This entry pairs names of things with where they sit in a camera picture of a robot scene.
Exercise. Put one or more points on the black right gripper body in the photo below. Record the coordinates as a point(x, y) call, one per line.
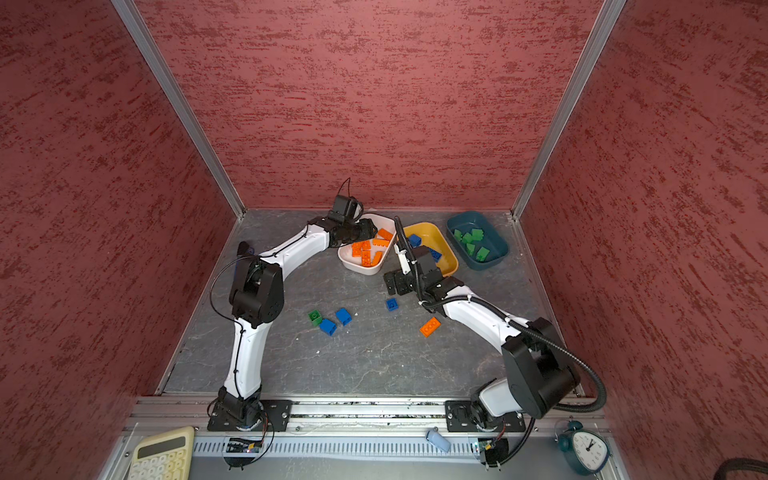
point(405, 283)

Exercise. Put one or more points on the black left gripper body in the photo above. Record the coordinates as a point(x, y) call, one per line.
point(358, 231)

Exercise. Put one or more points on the orange lego plate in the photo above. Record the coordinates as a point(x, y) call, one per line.
point(385, 234)

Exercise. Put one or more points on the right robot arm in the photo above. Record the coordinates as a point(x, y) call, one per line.
point(538, 373)

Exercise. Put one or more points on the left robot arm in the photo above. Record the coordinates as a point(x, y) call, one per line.
point(257, 298)

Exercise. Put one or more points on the white plastic bin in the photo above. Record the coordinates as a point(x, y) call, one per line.
point(354, 263)

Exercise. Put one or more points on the yellow plastic bin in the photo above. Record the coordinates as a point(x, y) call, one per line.
point(432, 237)

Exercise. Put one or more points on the teal plastic bin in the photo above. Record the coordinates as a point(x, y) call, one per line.
point(477, 241)

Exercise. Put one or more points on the small blue cylinder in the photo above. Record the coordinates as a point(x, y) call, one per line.
point(438, 441)

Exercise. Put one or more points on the green alarm clock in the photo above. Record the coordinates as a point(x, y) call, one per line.
point(586, 452)

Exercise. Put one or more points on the beige calculator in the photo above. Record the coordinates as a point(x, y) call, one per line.
point(164, 456)

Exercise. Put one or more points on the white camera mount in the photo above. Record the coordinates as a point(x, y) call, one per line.
point(403, 260)

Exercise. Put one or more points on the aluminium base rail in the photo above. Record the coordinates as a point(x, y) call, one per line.
point(338, 437)

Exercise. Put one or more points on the aluminium corner post left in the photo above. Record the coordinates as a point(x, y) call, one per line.
point(131, 18)

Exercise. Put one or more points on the aluminium corner post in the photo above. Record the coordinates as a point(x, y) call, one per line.
point(603, 26)
point(131, 18)

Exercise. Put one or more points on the aluminium corner post right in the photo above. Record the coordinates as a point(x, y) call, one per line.
point(603, 26)

